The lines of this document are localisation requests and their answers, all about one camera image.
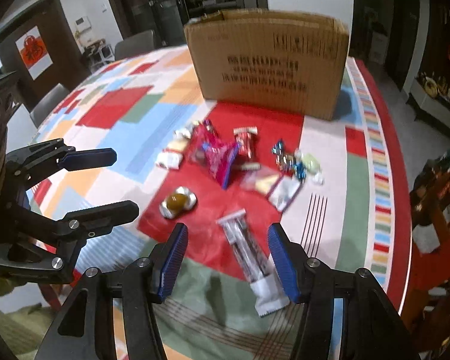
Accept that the clear yellow snack packet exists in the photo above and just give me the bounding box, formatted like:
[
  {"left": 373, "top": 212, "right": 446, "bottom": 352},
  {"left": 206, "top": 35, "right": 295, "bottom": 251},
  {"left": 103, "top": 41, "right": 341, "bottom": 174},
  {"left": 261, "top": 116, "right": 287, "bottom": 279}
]
[{"left": 240, "top": 166, "right": 302, "bottom": 213}]

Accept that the blue foil candy cluster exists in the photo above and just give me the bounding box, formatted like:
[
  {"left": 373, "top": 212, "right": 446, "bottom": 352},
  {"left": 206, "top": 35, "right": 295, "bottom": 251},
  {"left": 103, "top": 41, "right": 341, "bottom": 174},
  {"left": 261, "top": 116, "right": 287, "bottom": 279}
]
[{"left": 271, "top": 139, "right": 306, "bottom": 182}]

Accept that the grey dining chair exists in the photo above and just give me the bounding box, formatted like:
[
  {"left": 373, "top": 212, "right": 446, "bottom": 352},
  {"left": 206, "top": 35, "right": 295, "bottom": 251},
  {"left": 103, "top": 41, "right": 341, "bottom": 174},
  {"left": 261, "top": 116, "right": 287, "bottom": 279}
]
[
  {"left": 114, "top": 29, "right": 159, "bottom": 61},
  {"left": 30, "top": 84, "right": 70, "bottom": 128}
]

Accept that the silver white snack bar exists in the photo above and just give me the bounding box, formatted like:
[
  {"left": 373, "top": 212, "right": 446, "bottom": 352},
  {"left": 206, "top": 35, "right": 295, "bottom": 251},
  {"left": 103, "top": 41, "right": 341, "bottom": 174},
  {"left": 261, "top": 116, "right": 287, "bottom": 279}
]
[{"left": 216, "top": 209, "right": 290, "bottom": 317}]

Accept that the red paper door poster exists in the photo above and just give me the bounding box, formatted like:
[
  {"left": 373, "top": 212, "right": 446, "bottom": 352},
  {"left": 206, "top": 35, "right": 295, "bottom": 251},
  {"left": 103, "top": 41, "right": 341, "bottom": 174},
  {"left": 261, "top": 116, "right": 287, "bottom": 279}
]
[{"left": 15, "top": 26, "right": 53, "bottom": 80}]

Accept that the pink snack packet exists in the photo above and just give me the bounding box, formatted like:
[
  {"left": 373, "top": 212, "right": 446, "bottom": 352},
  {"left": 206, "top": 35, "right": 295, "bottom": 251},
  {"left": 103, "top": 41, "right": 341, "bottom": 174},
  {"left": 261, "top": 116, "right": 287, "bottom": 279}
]
[{"left": 187, "top": 119, "right": 239, "bottom": 189}]

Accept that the red white candy packet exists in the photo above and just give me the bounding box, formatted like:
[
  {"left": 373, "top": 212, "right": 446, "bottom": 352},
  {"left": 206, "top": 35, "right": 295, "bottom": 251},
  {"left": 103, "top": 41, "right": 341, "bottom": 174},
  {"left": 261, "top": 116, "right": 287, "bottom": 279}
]
[{"left": 233, "top": 126, "right": 261, "bottom": 171}]

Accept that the brown cardboard box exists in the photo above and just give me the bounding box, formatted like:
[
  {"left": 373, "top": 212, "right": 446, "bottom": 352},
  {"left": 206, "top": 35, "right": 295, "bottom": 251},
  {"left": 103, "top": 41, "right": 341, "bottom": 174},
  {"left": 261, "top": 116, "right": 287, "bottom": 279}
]
[{"left": 184, "top": 9, "right": 350, "bottom": 120}]

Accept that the green candy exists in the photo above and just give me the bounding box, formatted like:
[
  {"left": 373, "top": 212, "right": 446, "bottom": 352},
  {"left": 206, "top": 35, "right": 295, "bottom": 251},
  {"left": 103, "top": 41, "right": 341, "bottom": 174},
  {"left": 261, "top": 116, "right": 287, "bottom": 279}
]
[{"left": 293, "top": 150, "right": 324, "bottom": 185}]

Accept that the wooden chair with red cushion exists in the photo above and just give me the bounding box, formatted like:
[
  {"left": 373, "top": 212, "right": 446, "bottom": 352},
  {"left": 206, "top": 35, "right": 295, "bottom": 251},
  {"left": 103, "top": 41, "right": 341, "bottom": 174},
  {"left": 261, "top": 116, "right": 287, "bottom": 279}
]
[{"left": 402, "top": 150, "right": 450, "bottom": 359}]

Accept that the white low sideboard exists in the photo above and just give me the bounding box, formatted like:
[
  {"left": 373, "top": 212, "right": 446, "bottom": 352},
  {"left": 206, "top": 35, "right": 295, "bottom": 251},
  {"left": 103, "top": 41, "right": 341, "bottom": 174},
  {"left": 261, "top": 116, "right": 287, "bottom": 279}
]
[{"left": 406, "top": 79, "right": 450, "bottom": 135}]

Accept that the colourful patchwork tablecloth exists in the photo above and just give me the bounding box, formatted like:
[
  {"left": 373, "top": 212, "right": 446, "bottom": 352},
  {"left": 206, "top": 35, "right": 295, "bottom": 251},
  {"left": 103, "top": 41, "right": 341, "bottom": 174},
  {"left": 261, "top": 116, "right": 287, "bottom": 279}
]
[{"left": 28, "top": 46, "right": 410, "bottom": 359}]

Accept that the round gold pastry pack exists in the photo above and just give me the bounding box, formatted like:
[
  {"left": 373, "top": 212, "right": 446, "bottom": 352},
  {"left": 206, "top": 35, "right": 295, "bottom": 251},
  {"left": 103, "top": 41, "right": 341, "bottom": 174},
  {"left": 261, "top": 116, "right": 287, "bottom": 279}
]
[{"left": 159, "top": 186, "right": 197, "bottom": 219}]

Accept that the white clear snack packet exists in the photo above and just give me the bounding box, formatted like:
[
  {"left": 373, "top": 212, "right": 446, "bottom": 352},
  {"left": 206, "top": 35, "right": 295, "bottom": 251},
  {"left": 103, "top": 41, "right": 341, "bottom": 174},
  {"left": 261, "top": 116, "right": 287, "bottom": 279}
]
[{"left": 154, "top": 126, "right": 194, "bottom": 170}]

